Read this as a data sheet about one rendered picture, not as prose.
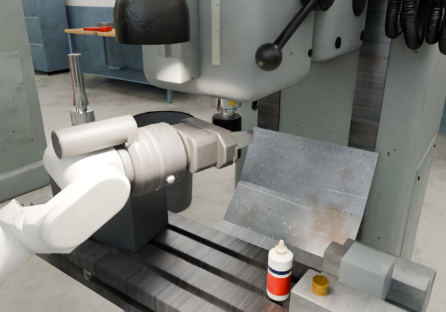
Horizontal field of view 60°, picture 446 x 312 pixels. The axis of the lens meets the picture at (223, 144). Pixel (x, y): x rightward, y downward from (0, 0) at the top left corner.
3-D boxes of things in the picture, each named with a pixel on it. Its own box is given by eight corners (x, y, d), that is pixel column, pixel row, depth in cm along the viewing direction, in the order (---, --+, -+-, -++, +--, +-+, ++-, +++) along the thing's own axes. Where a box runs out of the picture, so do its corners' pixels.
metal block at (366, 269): (378, 312, 53) (385, 277, 51) (336, 293, 56) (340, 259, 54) (389, 291, 57) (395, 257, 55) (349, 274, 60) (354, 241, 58)
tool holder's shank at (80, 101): (89, 110, 80) (81, 55, 75) (72, 111, 79) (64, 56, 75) (89, 106, 82) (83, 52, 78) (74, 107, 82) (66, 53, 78)
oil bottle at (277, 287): (283, 305, 66) (287, 251, 62) (262, 295, 68) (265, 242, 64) (293, 291, 69) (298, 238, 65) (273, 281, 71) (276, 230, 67)
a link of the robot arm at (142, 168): (161, 202, 52) (78, 233, 45) (123, 167, 59) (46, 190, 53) (162, 125, 47) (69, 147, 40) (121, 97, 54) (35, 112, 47)
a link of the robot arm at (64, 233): (141, 196, 48) (48, 276, 44) (108, 164, 54) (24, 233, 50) (115, 162, 43) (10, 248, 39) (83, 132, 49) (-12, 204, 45)
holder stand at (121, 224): (135, 253, 79) (127, 163, 71) (57, 226, 88) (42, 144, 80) (168, 224, 89) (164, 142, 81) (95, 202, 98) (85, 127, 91)
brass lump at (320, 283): (323, 299, 52) (324, 288, 52) (308, 291, 53) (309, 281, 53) (330, 289, 54) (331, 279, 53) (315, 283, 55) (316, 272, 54)
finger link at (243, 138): (249, 144, 63) (220, 154, 59) (250, 125, 62) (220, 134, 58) (257, 147, 62) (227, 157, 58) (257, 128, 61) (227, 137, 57)
